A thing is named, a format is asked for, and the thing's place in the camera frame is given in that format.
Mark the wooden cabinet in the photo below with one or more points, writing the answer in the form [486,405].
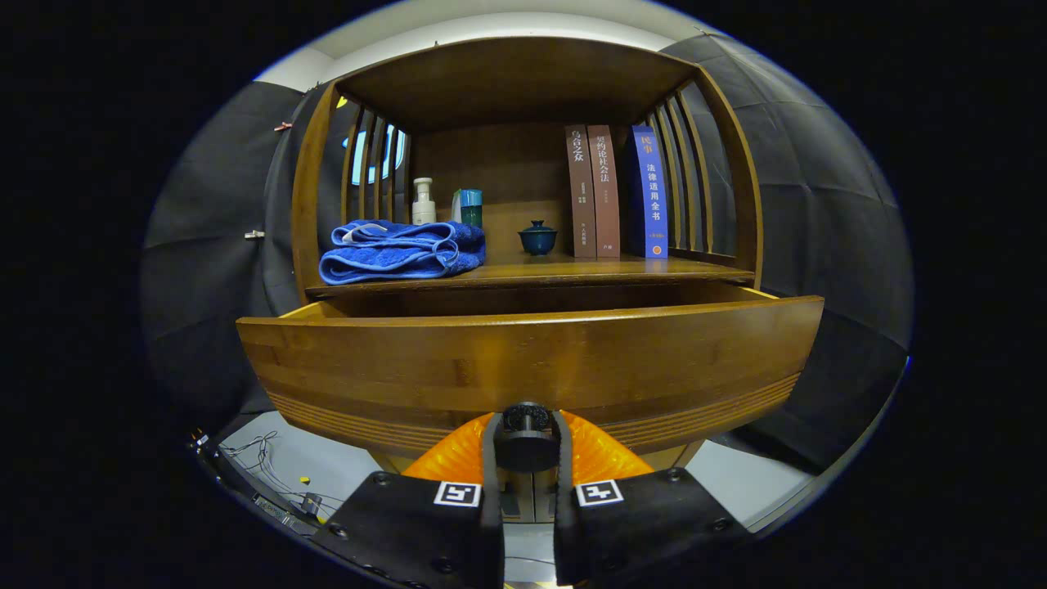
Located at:
[507,82]

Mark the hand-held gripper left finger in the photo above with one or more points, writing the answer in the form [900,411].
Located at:
[492,523]

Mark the blue folded towel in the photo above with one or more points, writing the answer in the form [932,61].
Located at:
[393,254]

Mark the teal box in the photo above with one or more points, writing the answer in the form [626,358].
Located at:
[470,209]

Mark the brown book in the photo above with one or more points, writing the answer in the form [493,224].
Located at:
[580,196]
[605,196]

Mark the wooden countertop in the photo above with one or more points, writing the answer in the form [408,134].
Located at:
[556,268]

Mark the wooden drawer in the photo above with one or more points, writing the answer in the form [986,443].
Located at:
[532,360]

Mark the wooden cabinet door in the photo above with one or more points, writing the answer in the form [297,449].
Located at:
[515,491]
[542,491]

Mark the blue lidded teacup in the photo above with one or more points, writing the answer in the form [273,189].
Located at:
[537,240]

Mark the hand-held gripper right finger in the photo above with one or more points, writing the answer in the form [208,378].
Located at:
[564,532]

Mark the black backdrop cloth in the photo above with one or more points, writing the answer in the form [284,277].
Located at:
[818,204]

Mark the blue book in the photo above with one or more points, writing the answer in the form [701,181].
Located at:
[650,196]

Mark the white pump bottle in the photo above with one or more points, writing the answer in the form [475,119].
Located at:
[424,209]

